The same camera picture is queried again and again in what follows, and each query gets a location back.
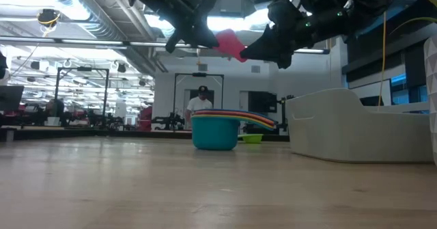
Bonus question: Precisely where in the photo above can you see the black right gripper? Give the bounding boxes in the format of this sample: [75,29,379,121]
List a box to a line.
[240,0,346,69]

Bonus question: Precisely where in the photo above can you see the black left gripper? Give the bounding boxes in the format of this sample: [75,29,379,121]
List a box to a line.
[143,0,220,54]

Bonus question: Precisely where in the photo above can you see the pink plastic measuring cup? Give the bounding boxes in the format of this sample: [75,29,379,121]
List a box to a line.
[213,29,249,63]

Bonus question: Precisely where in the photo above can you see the green plastic measuring cup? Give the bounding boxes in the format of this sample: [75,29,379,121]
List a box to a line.
[238,133,264,144]

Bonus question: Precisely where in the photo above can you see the teal plastic measuring cup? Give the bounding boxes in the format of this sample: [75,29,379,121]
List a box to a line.
[191,115,278,151]

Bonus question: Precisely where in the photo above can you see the white plastic basket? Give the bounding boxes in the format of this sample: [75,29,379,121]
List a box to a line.
[283,87,434,164]

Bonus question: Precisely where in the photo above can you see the black background screen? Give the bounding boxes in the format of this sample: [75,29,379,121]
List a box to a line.
[248,91,278,113]

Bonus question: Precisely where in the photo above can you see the black background stand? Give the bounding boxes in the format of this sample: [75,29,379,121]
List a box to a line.
[278,94,295,133]

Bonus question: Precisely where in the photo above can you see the person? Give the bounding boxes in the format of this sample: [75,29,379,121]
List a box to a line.
[184,85,213,131]
[46,98,66,119]

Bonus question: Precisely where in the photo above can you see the red background chair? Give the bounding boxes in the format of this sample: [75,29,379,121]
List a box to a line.
[137,105,154,131]

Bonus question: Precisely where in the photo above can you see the long ceiling light strip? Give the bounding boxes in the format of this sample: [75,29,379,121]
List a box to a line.
[0,36,330,55]

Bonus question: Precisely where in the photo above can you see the white faceted plant pot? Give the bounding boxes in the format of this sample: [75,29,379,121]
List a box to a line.
[423,33,437,168]

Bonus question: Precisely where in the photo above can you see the dark background monitor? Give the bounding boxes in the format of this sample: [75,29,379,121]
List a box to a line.
[0,85,25,113]

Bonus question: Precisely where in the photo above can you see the hanging yellow cable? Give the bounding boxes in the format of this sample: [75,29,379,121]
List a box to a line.
[377,12,389,107]

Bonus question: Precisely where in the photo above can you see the black ceiling cable reel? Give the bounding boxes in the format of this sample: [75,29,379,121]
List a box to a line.
[36,8,62,28]

